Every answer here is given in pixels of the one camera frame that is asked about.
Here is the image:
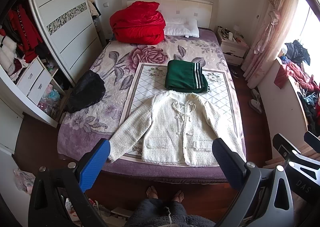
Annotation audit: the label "cream tweed jacket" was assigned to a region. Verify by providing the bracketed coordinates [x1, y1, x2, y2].
[108, 90, 246, 167]

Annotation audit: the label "pile of clothes by window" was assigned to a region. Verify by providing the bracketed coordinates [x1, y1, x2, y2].
[274, 40, 319, 137]

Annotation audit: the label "red clothes in wardrobe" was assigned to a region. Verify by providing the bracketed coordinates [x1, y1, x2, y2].
[8, 4, 43, 63]

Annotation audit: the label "person's feet and grey trousers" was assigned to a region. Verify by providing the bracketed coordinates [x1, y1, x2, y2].
[125, 186, 215, 227]

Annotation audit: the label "black garment on bed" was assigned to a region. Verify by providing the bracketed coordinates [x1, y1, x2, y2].
[65, 70, 106, 113]

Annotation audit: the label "white bedside table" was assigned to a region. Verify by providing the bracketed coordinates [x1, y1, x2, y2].
[216, 26, 249, 66]

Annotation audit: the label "white sliding wardrobe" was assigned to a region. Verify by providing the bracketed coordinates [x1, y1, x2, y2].
[1, 0, 102, 153]

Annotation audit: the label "folded green striped garment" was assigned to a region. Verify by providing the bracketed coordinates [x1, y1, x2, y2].
[165, 59, 209, 94]

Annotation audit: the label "red folded quilt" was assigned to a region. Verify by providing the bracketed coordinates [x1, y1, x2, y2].
[110, 1, 166, 45]

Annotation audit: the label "white pillow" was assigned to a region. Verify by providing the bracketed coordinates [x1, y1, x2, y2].
[164, 18, 200, 38]

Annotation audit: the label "pink curtain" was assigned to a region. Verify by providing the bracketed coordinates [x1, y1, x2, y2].
[241, 0, 299, 89]

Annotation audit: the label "beige bed headboard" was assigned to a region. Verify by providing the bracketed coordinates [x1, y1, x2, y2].
[121, 0, 219, 30]

